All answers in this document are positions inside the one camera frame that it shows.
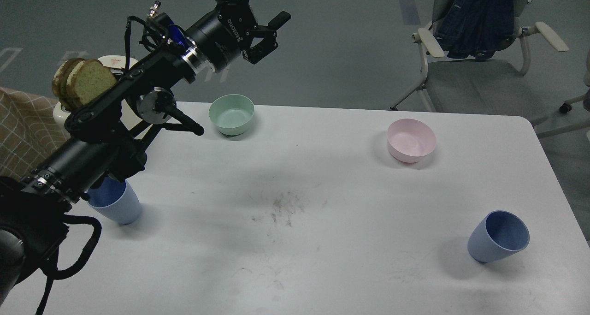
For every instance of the black Robotiq gripper image-left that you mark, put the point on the black Robotiq gripper image-left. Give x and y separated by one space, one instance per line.
230 28

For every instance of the light blue cup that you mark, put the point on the light blue cup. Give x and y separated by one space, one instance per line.
116 200

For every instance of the dark blue cup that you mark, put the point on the dark blue cup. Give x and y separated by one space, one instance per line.
499 235

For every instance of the green bowl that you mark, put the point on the green bowl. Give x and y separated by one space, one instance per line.
232 115

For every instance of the cream white toaster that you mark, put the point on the cream white toaster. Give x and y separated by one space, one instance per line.
116 66

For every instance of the front bread slice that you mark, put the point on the front bread slice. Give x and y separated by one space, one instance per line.
87 81

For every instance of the bread slice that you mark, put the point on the bread slice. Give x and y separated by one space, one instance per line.
87 81
59 82

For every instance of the pink bowl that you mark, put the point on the pink bowl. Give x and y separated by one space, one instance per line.
409 140

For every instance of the rear bread slice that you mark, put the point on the rear bread slice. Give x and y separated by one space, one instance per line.
59 82

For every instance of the blue denim jacket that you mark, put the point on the blue denim jacket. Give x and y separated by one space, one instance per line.
476 28

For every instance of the beige checkered cloth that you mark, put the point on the beige checkered cloth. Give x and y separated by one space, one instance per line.
28 132

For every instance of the grey office chair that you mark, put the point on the grey office chair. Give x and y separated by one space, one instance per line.
494 86

